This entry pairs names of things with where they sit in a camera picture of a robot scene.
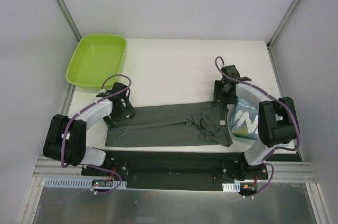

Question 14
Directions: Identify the dark grey t shirt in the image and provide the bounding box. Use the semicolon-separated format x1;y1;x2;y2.
105;101;233;147

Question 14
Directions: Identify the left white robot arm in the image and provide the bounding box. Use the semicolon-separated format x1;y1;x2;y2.
43;82;135;176

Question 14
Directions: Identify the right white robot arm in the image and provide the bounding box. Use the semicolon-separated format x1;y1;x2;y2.
213;63;301;179

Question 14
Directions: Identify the folded blue printed t shirt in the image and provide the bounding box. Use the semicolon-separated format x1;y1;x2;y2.
230;98;259;138

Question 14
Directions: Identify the folded green t shirt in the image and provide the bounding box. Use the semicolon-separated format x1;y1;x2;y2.
234;134;258;141

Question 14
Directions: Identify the lime green plastic bin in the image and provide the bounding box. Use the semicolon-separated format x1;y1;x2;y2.
65;34;127;90

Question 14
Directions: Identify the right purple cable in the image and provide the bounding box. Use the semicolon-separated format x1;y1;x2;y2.
214;56;302;201

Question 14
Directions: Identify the purple cable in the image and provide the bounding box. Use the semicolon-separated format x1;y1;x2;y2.
60;74;133;195
214;56;302;201

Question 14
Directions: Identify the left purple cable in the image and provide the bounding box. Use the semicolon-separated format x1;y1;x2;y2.
60;74;133;195

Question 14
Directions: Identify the right white cable duct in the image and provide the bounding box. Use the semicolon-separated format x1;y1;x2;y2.
222;182;241;193

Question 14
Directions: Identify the white cable duct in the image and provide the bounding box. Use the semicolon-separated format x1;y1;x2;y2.
222;182;241;193
45;178;127;190

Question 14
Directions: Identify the left white cable duct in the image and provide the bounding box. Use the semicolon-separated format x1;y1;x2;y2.
45;178;127;190

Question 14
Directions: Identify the right aluminium frame post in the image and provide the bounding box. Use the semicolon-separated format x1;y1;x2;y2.
267;0;302;50

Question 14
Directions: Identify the aluminium frame post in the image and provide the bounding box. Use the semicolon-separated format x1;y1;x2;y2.
267;0;302;50
55;0;82;42

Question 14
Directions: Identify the left aluminium frame post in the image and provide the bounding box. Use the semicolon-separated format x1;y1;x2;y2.
55;0;82;42

